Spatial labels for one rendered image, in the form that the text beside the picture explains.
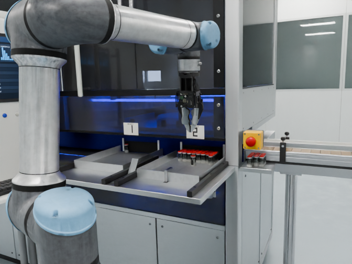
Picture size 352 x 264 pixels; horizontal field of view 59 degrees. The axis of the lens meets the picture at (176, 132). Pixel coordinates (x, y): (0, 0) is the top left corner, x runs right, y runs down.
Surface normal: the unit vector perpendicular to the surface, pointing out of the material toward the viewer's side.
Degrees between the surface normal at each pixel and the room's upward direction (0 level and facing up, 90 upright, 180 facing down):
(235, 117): 90
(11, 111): 90
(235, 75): 90
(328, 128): 90
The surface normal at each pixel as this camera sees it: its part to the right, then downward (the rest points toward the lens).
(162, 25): 0.71, 0.00
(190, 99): -0.28, 0.22
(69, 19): 0.22, 0.36
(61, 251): 0.16, 0.15
